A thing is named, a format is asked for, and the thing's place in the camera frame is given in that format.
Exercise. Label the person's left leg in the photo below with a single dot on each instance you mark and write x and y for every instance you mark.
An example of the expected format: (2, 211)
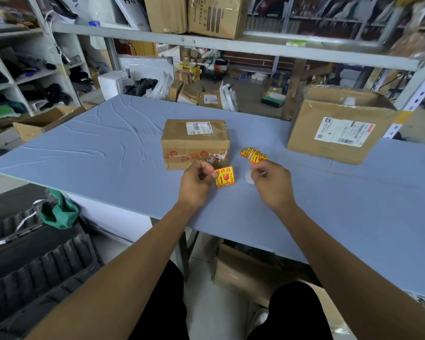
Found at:
(170, 308)

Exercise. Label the white sticker backing paper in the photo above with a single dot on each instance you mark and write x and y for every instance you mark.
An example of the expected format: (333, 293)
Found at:
(248, 177)

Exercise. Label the cardboard box black print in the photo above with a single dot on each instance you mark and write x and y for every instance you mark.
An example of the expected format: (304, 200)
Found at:
(216, 15)

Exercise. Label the tilted brown cardboard parcel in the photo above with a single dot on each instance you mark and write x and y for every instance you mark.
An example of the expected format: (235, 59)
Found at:
(175, 90)

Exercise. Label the person's left forearm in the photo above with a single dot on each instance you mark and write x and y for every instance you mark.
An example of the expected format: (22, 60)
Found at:
(127, 276)

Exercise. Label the large cardboard box white label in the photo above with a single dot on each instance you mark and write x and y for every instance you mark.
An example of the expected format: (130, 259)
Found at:
(340, 130)

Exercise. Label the yellow red fragile sticker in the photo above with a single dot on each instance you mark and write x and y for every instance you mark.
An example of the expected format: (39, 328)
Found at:
(226, 177)

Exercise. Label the brown parcel white label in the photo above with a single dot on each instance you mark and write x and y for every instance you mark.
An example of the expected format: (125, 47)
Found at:
(210, 99)

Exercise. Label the person's right thumb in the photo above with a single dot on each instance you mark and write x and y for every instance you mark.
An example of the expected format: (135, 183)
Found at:
(257, 172)

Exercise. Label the cardboard box under table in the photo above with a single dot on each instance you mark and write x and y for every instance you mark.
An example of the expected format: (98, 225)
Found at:
(244, 272)

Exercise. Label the person's white shoe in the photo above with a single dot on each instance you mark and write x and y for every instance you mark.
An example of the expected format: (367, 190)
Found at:
(257, 320)

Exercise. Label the plain flat cardboard box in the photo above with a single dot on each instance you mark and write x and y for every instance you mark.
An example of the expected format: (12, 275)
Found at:
(164, 12)

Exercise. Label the white foam box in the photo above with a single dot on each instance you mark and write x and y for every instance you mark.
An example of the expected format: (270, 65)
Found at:
(111, 84)

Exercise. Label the person's left thumb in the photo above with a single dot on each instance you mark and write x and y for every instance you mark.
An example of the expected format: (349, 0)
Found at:
(211, 175)

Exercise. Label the pile of yellow stickers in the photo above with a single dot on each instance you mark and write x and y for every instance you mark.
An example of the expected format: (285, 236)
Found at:
(255, 155)

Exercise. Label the grey metal shelf rack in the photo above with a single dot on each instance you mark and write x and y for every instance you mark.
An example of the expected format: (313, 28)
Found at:
(233, 47)

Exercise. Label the white shelving unit with clothes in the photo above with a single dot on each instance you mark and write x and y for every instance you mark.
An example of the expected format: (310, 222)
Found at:
(28, 67)

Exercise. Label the green white box stack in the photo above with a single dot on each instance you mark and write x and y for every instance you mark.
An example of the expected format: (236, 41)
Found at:
(273, 99)

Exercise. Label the white board panel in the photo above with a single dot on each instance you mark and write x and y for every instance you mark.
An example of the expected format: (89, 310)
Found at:
(145, 67)

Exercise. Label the green cloth bag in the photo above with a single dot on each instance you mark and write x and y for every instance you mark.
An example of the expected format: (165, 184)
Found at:
(58, 212)

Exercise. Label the small taped cardboard parcel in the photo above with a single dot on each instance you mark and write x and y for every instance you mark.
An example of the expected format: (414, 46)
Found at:
(194, 145)

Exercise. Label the person's right forearm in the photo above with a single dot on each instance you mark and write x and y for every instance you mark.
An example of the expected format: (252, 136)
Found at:
(350, 276)

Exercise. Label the black foam-lined case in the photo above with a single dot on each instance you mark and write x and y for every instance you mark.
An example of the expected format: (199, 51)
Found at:
(32, 272)

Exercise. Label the yellow printed box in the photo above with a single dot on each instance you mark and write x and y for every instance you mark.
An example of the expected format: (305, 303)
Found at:
(191, 70)

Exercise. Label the person's leg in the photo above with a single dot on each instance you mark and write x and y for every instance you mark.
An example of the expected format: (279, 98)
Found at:
(294, 315)
(170, 308)

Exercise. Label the person's left hand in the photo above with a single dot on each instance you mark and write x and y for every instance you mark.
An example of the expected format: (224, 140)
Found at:
(193, 189)

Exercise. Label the blue-grey table cover sheet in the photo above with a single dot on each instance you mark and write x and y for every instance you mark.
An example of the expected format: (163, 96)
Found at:
(102, 148)

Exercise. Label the open empty cardboard box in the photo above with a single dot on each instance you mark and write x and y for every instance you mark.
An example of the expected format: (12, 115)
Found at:
(42, 122)

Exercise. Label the white plastic bags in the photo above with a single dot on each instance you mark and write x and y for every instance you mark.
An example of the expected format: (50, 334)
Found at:
(229, 97)

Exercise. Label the person's right hand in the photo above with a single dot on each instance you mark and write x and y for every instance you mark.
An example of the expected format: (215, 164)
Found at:
(274, 187)

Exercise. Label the person's right leg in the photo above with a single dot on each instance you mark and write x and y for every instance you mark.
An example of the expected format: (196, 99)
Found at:
(294, 315)

